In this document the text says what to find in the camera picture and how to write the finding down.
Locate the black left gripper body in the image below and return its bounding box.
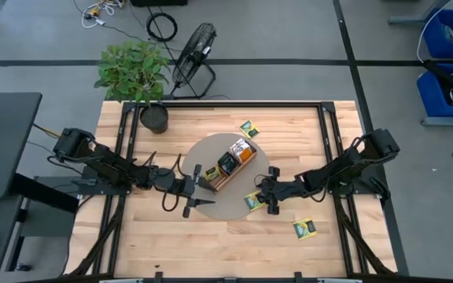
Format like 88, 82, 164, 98
177, 164, 203, 219

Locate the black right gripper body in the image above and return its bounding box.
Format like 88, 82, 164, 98
263, 166, 306, 216

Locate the green and yellow tea packet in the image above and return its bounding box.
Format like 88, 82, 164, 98
244, 190, 267, 213
204, 164, 223, 182
293, 217, 319, 241
238, 119, 260, 139

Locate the wooden three-compartment organizer box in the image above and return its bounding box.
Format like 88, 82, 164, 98
202, 138, 258, 193

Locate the round grey mat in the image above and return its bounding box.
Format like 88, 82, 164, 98
182, 132, 271, 221

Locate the green potted plant black pot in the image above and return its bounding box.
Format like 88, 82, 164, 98
94, 40, 171, 135

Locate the black floor fan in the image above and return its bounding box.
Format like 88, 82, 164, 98
170, 22, 218, 101

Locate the black desk foot bar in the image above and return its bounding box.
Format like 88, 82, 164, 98
9, 172, 80, 214

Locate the blue storage bin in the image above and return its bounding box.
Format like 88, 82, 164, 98
416, 63, 453, 118
422, 8, 453, 60

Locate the grey bin stand base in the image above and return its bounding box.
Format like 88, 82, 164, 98
421, 113, 453, 127

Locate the black desk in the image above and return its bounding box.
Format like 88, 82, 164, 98
0, 92, 42, 200

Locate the black box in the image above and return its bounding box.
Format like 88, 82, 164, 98
131, 0, 189, 8

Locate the dark grey desk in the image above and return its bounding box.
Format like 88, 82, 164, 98
0, 195, 31, 283

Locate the grey metal stand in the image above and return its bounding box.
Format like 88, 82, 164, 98
387, 0, 451, 27

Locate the black aluminium table frame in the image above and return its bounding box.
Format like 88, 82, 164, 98
64, 100, 399, 283

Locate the yellow cable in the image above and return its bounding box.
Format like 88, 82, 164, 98
32, 123, 61, 138

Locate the coiled black cable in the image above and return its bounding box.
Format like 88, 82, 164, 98
145, 12, 179, 43

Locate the white cable bundle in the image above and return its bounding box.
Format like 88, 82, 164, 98
80, 0, 125, 29

